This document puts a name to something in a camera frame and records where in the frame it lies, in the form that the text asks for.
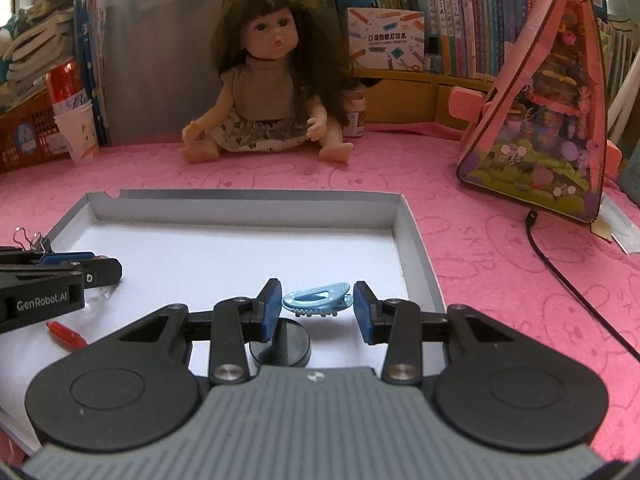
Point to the pink bunny-print cloth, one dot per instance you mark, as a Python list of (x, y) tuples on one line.
[(500, 270)]

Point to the small brown jar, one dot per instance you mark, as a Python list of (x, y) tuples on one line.
[(355, 117)]

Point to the long-haired baby doll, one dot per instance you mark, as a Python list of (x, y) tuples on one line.
[(265, 90)]

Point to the stack of lying books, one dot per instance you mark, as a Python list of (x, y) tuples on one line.
[(35, 45)]

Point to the white stand legs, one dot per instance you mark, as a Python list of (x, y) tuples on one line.
[(625, 105)]

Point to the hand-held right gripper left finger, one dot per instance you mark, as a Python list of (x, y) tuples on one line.
[(270, 310)]

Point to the red hair clip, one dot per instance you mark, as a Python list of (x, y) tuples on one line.
[(67, 335)]

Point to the grey translucent storage box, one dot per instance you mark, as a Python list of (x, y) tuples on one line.
[(160, 60)]

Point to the yellow wooden shelf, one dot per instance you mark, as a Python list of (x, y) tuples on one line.
[(415, 100)]

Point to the white paper cup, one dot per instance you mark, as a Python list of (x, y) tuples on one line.
[(77, 135)]

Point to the orange plastic basket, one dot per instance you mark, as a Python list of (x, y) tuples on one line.
[(25, 140)]

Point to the clear plastic packet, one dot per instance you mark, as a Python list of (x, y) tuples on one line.
[(620, 230)]

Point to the colourful printed carton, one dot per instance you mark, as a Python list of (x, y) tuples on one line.
[(385, 40)]

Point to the white cardboard box tray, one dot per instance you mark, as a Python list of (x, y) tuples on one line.
[(225, 255)]

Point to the clear plastic hook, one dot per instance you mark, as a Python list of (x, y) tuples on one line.
[(102, 295)]

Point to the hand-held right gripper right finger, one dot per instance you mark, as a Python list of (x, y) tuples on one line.
[(364, 312)]

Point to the row of upright books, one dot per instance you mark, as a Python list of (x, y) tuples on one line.
[(465, 20)]

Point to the black round lid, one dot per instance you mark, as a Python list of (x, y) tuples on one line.
[(290, 347)]

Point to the light blue hair clip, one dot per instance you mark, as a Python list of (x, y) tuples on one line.
[(315, 300)]

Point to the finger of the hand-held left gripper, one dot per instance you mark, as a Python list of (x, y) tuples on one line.
[(102, 272), (65, 258)]

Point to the pink triangular toy bag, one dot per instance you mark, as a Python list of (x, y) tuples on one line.
[(545, 125)]

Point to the small black binder clip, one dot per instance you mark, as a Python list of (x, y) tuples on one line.
[(44, 245)]

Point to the red drink can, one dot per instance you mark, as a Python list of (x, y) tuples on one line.
[(67, 87)]

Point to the blue upright booklets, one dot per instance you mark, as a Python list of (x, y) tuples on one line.
[(92, 70)]

